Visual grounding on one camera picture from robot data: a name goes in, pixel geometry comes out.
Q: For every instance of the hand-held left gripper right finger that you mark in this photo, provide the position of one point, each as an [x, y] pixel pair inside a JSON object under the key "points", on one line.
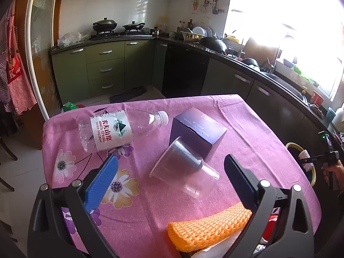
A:
{"points": [[239, 182]]}

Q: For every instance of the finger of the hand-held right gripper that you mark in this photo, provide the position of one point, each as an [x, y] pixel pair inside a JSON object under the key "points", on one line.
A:
{"points": [[314, 158]]}

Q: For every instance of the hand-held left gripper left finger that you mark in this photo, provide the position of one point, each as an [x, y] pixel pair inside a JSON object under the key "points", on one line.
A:
{"points": [[103, 184]]}

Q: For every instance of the dark bin with yellow rim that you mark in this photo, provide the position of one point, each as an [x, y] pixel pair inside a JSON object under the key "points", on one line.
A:
{"points": [[314, 176]]}

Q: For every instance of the clear plastic water bottle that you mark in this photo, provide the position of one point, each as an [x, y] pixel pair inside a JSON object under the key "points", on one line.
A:
{"points": [[113, 130]]}

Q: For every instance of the person's right hand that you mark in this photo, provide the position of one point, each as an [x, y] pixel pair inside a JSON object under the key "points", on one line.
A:
{"points": [[340, 172]]}

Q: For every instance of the clear plastic cup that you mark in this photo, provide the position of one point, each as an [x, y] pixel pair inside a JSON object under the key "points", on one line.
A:
{"points": [[204, 184]]}

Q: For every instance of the white plastic jug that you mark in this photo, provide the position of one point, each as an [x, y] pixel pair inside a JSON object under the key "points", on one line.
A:
{"points": [[339, 118]]}

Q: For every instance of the teal plastic pitcher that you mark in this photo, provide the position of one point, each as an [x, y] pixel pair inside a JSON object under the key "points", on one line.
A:
{"points": [[330, 117]]}

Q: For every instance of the dark rag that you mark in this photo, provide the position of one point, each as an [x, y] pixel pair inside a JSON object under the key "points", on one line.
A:
{"points": [[315, 110]]}

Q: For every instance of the pink floral tablecloth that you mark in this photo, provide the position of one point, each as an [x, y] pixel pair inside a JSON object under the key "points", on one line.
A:
{"points": [[150, 207]]}

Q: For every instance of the orange foam net sleeve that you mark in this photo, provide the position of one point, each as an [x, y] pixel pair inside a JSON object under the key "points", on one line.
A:
{"points": [[204, 231]]}

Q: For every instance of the purple cardboard box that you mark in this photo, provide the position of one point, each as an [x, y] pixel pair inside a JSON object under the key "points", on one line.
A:
{"points": [[199, 129]]}

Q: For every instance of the yellow soap dispenser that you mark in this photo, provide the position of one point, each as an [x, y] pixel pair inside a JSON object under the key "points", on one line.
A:
{"points": [[304, 90]]}

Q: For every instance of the grey tinted plastic cup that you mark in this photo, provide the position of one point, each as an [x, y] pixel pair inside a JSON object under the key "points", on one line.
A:
{"points": [[174, 158]]}

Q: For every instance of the green base cabinet under sink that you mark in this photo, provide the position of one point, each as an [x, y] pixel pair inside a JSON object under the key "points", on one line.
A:
{"points": [[268, 104]]}

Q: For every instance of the steel kitchen sink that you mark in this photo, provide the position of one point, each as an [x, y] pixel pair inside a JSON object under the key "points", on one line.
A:
{"points": [[285, 84]]}

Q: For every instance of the green plastic bag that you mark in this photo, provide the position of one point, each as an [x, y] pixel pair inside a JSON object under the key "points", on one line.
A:
{"points": [[70, 107]]}

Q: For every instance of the green bowl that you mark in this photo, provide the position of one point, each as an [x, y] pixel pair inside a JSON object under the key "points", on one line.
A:
{"points": [[298, 70]]}

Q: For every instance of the dark floor mat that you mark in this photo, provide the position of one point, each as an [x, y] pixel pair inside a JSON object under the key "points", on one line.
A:
{"points": [[129, 94]]}

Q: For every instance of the green cabinet drawer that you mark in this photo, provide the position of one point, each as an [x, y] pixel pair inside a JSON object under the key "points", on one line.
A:
{"points": [[107, 69], [108, 86], [106, 52]]}

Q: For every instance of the purple bowl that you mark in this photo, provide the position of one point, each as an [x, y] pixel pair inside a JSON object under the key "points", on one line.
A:
{"points": [[289, 63]]}

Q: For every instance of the steel kitchen faucet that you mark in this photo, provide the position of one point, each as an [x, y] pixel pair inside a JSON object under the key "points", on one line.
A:
{"points": [[273, 61]]}

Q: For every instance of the green base cabinet with drawers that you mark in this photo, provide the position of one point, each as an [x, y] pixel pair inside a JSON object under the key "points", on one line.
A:
{"points": [[70, 75]]}

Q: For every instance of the black pot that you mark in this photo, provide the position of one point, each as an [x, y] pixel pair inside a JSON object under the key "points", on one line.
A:
{"points": [[251, 63]]}

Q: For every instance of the wooden cutting board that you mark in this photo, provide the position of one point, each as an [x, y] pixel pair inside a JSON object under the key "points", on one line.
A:
{"points": [[258, 48]]}

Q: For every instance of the black built-in dishwasher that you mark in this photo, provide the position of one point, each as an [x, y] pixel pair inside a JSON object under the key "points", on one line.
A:
{"points": [[182, 72]]}

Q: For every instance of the red checked apron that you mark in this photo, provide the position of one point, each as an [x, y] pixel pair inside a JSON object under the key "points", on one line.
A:
{"points": [[18, 86]]}

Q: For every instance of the large black wok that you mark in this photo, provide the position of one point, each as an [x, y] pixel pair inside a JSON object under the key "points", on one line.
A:
{"points": [[213, 44]]}

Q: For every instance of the crumpled clear plastic bag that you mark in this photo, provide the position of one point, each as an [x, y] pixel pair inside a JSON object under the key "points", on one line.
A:
{"points": [[72, 39]]}

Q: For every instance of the gas stove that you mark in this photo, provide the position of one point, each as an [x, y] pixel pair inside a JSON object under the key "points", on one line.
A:
{"points": [[121, 33]]}

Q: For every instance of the sliding glass door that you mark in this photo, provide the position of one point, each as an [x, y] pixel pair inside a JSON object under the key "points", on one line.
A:
{"points": [[40, 45]]}

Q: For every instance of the dish rack with plates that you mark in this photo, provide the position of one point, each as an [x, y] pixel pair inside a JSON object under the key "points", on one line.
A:
{"points": [[200, 32]]}

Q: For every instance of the kitchen window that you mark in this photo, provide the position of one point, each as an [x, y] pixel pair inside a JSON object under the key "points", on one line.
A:
{"points": [[282, 5]]}

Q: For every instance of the black wok with lid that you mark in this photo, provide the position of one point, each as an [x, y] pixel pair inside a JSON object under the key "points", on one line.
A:
{"points": [[104, 24]]}

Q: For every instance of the black frying pan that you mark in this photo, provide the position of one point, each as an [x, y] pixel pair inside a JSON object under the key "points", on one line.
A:
{"points": [[133, 26]]}

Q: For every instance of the small steel pot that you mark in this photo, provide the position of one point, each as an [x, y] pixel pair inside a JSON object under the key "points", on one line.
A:
{"points": [[156, 31]]}

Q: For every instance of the row of condiment bottles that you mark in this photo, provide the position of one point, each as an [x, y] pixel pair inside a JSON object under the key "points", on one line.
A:
{"points": [[184, 27]]}

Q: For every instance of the hanging kitchen utensils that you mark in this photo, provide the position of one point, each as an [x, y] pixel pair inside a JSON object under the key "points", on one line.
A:
{"points": [[207, 4]]}

